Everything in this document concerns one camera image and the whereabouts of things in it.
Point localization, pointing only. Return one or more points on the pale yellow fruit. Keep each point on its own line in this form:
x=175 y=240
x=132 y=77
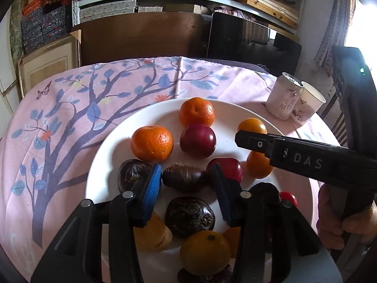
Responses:
x=154 y=235

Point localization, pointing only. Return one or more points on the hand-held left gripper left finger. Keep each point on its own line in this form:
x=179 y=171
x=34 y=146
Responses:
x=153 y=188

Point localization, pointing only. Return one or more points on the white paper cup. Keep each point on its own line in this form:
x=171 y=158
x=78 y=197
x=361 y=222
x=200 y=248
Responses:
x=306 y=106

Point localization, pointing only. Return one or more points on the person's right hand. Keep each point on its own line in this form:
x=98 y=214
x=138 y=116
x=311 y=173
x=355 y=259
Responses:
x=328 y=218

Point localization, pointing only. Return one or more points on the window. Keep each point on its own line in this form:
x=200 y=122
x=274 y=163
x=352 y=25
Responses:
x=365 y=23

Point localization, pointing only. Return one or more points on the pink printed tablecloth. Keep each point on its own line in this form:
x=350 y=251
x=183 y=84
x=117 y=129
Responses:
x=88 y=100

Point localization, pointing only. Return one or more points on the small orange kumquat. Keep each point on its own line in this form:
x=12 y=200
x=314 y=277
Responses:
x=232 y=238
x=257 y=166
x=251 y=125

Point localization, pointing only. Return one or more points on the brown wooden chair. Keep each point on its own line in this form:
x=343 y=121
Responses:
x=141 y=38

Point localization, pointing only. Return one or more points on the stack of floral storage boxes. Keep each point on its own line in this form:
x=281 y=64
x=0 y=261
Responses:
x=44 y=29

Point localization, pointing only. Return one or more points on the white metal shelf unit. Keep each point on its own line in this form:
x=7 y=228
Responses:
x=182 y=1

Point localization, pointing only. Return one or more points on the grey patterned flat boxes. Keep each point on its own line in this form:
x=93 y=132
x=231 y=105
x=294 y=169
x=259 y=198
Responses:
x=109 y=8

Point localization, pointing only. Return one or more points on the white cabinet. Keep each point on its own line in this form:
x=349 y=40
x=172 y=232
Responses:
x=7 y=73

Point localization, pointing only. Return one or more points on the stack of wooden frames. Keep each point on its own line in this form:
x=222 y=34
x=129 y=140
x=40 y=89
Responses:
x=271 y=6

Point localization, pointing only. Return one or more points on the white oval plate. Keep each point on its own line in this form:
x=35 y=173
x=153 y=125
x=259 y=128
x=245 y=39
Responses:
x=117 y=150

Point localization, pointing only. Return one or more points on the black chair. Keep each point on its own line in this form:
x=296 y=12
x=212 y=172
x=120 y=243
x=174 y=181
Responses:
x=287 y=53
x=229 y=41

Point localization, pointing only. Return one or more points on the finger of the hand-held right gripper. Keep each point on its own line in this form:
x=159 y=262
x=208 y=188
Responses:
x=253 y=141

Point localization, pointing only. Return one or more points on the stack of orange boxes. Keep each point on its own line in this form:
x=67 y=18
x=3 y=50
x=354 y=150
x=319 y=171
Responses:
x=38 y=4

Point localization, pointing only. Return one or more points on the orange mandarin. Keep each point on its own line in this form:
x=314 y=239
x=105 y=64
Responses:
x=151 y=143
x=196 y=112

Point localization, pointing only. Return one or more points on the wooden picture frame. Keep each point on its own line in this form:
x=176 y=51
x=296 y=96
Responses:
x=47 y=64

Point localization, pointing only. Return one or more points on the dark slatted wooden chair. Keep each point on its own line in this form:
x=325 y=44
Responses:
x=334 y=118

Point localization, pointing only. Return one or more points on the yellow-orange round fruit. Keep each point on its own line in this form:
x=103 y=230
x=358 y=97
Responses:
x=204 y=253

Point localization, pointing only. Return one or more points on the patterned curtain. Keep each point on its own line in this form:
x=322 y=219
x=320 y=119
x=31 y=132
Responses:
x=332 y=26

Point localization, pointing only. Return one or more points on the red cherry tomato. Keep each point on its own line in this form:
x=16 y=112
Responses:
x=290 y=197

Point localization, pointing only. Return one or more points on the dark red plum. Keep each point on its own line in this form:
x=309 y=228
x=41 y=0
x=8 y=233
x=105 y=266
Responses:
x=231 y=168
x=198 y=141

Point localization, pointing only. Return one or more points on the white drink can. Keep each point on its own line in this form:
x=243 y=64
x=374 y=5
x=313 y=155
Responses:
x=281 y=100

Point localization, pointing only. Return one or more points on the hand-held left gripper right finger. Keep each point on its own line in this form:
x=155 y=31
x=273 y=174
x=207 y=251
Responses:
x=223 y=196

